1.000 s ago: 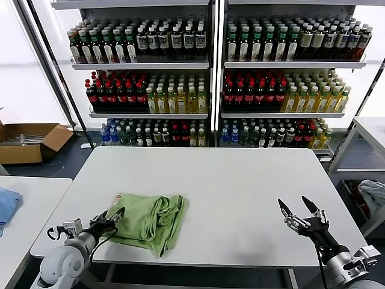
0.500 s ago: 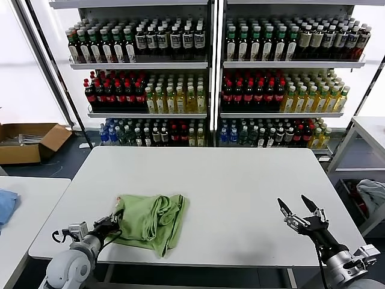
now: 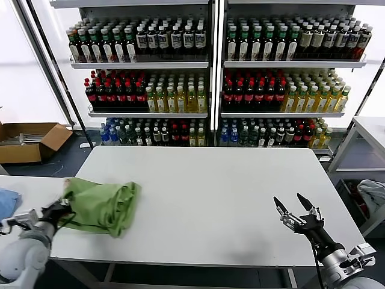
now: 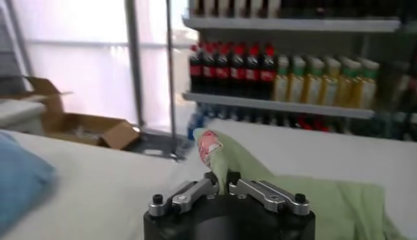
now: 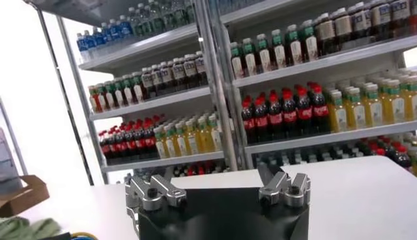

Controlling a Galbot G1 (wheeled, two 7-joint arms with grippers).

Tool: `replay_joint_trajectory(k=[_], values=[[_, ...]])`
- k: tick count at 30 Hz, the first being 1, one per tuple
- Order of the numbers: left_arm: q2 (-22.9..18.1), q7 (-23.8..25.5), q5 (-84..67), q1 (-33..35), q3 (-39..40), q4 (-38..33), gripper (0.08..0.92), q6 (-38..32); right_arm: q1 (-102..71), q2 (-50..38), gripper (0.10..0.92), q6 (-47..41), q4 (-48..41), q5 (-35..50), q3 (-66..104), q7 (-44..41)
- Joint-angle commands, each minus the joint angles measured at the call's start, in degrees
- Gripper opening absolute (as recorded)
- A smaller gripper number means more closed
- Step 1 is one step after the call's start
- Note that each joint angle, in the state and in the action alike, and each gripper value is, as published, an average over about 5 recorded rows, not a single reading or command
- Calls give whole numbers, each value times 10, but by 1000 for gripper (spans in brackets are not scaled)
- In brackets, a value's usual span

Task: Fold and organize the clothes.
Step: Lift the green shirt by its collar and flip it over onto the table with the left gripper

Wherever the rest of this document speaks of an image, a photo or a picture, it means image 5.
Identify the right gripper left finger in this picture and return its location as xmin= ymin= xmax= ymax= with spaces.
xmin=125 ymin=165 xmax=187 ymax=211

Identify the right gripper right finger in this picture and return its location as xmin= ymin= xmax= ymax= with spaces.
xmin=257 ymin=161 xmax=311 ymax=208

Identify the green t-shirt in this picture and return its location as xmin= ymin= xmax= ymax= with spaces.
xmin=0 ymin=217 xmax=63 ymax=240

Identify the yellow juice bottle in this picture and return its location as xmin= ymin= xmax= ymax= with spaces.
xmin=403 ymin=76 xmax=417 ymax=121
xmin=185 ymin=119 xmax=199 ymax=155
xmin=164 ymin=124 xmax=179 ymax=158
xmin=197 ymin=117 xmax=212 ymax=153
xmin=328 ymin=91 xmax=348 ymax=133
xmin=381 ymin=80 xmax=405 ymax=124
xmin=345 ymin=87 xmax=366 ymax=130
xmin=364 ymin=83 xmax=384 ymax=127
xmin=153 ymin=126 xmax=167 ymax=160
xmin=175 ymin=122 xmax=189 ymax=157
xmin=208 ymin=113 xmax=223 ymax=152

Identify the red-cap cola bottle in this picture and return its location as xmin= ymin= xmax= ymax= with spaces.
xmin=143 ymin=119 xmax=157 ymax=158
xmin=126 ymin=125 xmax=138 ymax=160
xmin=296 ymin=87 xmax=313 ymax=136
xmin=254 ymin=97 xmax=270 ymax=143
xmin=241 ymin=99 xmax=257 ymax=144
xmin=117 ymin=127 xmax=130 ymax=162
xmin=281 ymin=91 xmax=298 ymax=138
xmin=109 ymin=129 xmax=121 ymax=163
xmin=135 ymin=123 xmax=147 ymax=160
xmin=99 ymin=130 xmax=112 ymax=164
xmin=311 ymin=85 xmax=330 ymax=134
xmin=267 ymin=93 xmax=283 ymax=140
xmin=394 ymin=145 xmax=412 ymax=169

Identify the grey metal shelf unit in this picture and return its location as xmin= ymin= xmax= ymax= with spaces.
xmin=195 ymin=0 xmax=417 ymax=170
xmin=24 ymin=0 xmax=235 ymax=183

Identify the green-cap dark tea bottle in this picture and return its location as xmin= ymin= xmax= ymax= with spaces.
xmin=113 ymin=78 xmax=126 ymax=108
xmin=255 ymin=33 xmax=272 ymax=73
xmin=122 ymin=75 xmax=136 ymax=105
xmin=104 ymin=80 xmax=117 ymax=110
xmin=285 ymin=24 xmax=303 ymax=66
xmin=270 ymin=29 xmax=287 ymax=70
xmin=301 ymin=19 xmax=319 ymax=62
xmin=230 ymin=41 xmax=244 ymax=80
xmin=242 ymin=37 xmax=257 ymax=76
xmin=96 ymin=83 xmax=108 ymax=112
xmin=131 ymin=72 xmax=145 ymax=102

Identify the orange-label dark tea bottle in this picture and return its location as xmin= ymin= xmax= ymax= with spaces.
xmin=88 ymin=85 xmax=99 ymax=113

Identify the white-label dark drink bottle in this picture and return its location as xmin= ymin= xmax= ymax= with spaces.
xmin=194 ymin=51 xmax=209 ymax=87
xmin=141 ymin=67 xmax=155 ymax=100
xmin=369 ymin=0 xmax=392 ymax=42
xmin=171 ymin=57 xmax=187 ymax=93
xmin=151 ymin=64 xmax=164 ymax=98
xmin=351 ymin=2 xmax=371 ymax=46
xmin=390 ymin=0 xmax=411 ymax=38
xmin=161 ymin=61 xmax=175 ymax=95
xmin=184 ymin=53 xmax=198 ymax=89

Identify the brown cardboard box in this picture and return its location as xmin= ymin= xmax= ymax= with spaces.
xmin=0 ymin=175 xmax=50 ymax=218

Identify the black slanted pole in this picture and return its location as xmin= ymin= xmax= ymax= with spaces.
xmin=35 ymin=8 xmax=95 ymax=186

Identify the grey slanted pole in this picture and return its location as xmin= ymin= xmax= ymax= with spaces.
xmin=0 ymin=97 xmax=29 ymax=176

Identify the blue-label water bottle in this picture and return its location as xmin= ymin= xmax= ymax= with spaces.
xmin=83 ymin=29 xmax=95 ymax=59
xmin=109 ymin=19 xmax=122 ymax=48
xmin=76 ymin=32 xmax=88 ymax=63
xmin=100 ymin=22 xmax=112 ymax=52
xmin=119 ymin=14 xmax=133 ymax=43
xmin=92 ymin=26 xmax=104 ymax=56

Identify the beige-label dark drink bottle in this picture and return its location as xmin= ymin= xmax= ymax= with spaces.
xmin=317 ymin=12 xmax=336 ymax=56
xmin=334 ymin=8 xmax=352 ymax=52

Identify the green-label water bottle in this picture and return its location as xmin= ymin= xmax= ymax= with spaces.
xmin=128 ymin=7 xmax=141 ymax=38
xmin=158 ymin=0 xmax=172 ymax=29
xmin=180 ymin=0 xmax=195 ymax=22
xmin=169 ymin=0 xmax=183 ymax=25
xmin=146 ymin=0 xmax=160 ymax=32
xmin=137 ymin=3 xmax=150 ymax=35

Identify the red-label dark drink bottle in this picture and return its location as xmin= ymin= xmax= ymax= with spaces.
xmin=409 ymin=0 xmax=417 ymax=35

